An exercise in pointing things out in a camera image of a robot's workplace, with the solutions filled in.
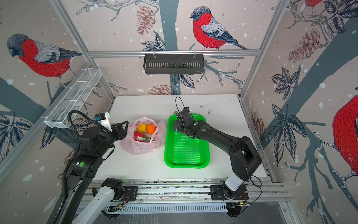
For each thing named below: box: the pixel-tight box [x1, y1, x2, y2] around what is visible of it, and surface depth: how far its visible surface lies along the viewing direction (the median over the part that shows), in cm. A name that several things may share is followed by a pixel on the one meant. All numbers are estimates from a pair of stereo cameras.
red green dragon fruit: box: [133, 130, 152, 143], surface depth 92 cm
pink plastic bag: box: [119, 117, 167, 155], surface depth 83 cm
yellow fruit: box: [136, 122, 147, 133], surface depth 97 cm
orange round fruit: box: [146, 124, 157, 135], surface depth 97 cm
